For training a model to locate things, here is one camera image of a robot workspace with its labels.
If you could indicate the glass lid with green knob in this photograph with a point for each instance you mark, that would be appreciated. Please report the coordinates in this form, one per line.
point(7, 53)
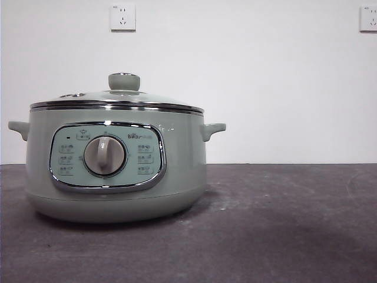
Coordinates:
point(123, 82)

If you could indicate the pale green electric pot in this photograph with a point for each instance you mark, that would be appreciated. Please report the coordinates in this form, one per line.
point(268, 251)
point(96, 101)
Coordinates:
point(182, 153)

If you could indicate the white wall socket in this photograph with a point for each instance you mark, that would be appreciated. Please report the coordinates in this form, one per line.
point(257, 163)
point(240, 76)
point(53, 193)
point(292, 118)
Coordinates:
point(369, 19)
point(123, 18)

